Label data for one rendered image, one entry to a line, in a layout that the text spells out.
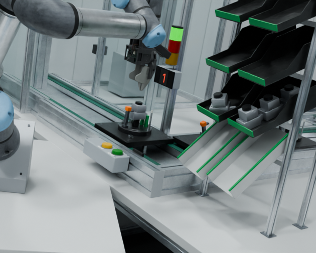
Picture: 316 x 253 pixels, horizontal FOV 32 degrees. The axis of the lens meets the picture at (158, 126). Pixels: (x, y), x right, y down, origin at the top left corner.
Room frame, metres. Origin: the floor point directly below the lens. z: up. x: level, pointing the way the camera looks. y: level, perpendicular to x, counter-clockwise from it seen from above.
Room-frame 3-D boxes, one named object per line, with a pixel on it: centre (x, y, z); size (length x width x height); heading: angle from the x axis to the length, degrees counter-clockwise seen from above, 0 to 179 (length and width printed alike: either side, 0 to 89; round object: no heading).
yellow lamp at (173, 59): (2.23, -0.01, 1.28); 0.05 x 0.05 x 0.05
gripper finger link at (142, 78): (1.81, 0.08, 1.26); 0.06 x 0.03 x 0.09; 131
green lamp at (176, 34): (2.23, -0.01, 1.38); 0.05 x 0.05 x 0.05
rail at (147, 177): (2.12, 0.25, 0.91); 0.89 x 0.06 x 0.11; 41
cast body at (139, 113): (2.17, 0.09, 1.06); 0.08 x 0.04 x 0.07; 131
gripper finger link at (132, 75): (1.84, 0.10, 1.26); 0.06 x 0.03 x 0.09; 131
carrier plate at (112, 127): (2.17, 0.09, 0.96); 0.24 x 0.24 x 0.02; 41
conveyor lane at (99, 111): (2.25, 0.13, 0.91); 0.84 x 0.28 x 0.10; 41
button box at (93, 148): (1.93, 0.18, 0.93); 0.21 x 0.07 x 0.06; 41
